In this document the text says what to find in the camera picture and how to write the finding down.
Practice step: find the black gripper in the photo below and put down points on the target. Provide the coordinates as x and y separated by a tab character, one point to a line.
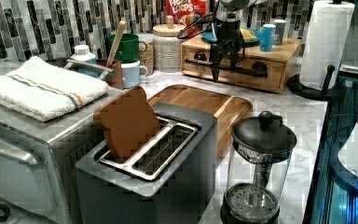
230	44

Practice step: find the black drawer handle bar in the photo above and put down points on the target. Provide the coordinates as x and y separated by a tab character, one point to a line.
257	70

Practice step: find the wooden drawer box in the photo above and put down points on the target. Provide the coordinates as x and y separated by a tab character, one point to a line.
280	63

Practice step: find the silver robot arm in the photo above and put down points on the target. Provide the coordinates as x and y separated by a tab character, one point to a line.
229	10

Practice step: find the blue plate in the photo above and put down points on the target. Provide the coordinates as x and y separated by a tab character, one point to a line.
208	37

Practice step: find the yellow banana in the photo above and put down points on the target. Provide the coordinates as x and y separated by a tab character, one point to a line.
247	34

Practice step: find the blue cup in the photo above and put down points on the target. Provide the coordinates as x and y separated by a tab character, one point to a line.
267	39

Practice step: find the red cereal box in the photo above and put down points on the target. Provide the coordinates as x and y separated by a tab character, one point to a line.
184	12

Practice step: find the white ceramic canister wooden lid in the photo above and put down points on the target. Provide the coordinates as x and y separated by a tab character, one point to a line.
167	47

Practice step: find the wooden cutting board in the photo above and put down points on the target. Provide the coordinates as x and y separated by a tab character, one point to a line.
226	108

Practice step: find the grey metal cup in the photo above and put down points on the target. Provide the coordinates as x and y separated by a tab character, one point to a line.
279	31

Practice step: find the black paper towel holder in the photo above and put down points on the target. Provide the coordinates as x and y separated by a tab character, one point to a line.
338	91

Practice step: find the glass jar with grains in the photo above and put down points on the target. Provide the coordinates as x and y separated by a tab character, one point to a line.
146	55

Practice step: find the white mug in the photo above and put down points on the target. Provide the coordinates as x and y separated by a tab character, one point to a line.
131	74

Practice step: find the green mug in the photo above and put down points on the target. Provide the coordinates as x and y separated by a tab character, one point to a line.
129	48

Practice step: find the glass french press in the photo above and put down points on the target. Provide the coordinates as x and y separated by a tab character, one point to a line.
258	164

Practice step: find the white paper towel roll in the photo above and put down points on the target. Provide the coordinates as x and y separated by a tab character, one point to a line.
325	42

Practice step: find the brown utensil holder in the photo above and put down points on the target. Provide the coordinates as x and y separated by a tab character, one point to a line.
114	79

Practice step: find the brown toast slice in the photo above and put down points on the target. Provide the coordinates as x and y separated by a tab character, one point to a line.
128	122

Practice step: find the grey dish rack tray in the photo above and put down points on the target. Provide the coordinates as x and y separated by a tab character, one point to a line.
90	69

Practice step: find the grey two-slot toaster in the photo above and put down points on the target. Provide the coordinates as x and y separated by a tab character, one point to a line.
171	183

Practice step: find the white plastic bottle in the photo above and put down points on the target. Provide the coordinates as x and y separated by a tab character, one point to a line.
83	54

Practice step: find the white striped folded towel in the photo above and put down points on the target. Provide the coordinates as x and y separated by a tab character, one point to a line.
43	91

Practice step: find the silver toaster oven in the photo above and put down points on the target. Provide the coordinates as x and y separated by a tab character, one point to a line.
38	158

